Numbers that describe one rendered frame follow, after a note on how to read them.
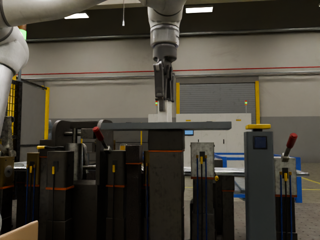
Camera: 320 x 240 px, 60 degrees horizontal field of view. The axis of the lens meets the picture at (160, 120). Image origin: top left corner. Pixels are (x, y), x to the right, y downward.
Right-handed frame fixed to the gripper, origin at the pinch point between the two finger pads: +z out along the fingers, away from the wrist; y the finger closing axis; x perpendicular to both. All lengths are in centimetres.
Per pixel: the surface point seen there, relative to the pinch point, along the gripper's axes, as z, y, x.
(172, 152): 11.8, -4.0, -3.8
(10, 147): 11, 5, 69
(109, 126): 4.4, -10.6, 13.0
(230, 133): -14, 829, 81
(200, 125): 4.5, -5.8, -12.4
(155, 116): -70, 762, 311
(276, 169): 17.7, 17.5, -31.5
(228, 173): 20.5, 26.3, -15.4
